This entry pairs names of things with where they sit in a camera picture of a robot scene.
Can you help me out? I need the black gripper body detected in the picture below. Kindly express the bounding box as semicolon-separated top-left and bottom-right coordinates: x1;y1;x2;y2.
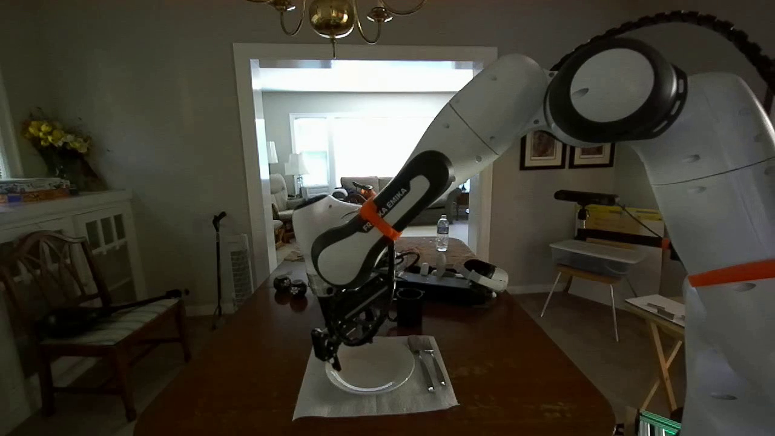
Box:
313;249;395;368

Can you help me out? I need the white placemat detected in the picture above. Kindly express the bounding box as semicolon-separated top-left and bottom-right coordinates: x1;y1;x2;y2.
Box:
292;340;458;418

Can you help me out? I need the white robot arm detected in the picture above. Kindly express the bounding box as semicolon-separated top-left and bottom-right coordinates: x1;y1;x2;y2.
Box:
292;39;775;436

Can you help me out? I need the white round plate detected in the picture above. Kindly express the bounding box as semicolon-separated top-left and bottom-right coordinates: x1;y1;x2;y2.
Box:
325;336;415;394

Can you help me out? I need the black cup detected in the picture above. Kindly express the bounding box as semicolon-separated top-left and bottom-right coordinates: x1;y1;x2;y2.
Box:
395;288;423;329

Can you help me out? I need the silver fork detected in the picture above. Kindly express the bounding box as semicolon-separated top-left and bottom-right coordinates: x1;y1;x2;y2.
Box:
406;336;436;392

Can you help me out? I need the silver knife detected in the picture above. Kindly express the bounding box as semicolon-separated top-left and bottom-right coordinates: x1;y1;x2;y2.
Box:
423;336;447;387

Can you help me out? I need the clear water bottle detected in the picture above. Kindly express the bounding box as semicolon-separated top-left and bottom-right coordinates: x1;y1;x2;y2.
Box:
434;216;451;257

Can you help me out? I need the black electronics on table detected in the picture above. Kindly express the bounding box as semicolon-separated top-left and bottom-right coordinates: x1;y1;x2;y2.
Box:
398;260;509;306

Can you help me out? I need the black walking cane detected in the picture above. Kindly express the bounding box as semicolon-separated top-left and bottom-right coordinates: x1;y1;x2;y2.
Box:
211;210;227;329

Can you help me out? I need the framed picture left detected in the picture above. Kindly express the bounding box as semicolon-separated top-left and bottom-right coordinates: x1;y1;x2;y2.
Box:
520;130;565;169

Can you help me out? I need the framed picture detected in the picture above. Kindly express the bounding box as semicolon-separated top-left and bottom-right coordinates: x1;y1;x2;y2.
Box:
520;130;565;169
571;142;614;167

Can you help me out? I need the white cabinet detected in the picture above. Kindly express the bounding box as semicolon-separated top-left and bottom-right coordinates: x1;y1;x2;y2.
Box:
0;192;147;433

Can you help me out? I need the framed picture right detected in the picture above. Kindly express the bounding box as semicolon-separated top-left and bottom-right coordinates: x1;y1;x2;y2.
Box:
571;142;614;167

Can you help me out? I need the brass chandelier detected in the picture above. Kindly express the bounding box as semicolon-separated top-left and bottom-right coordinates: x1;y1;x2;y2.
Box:
249;0;426;43

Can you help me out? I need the yellow flower bouquet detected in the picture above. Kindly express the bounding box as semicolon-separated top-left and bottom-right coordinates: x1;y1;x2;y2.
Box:
22;113;102;192

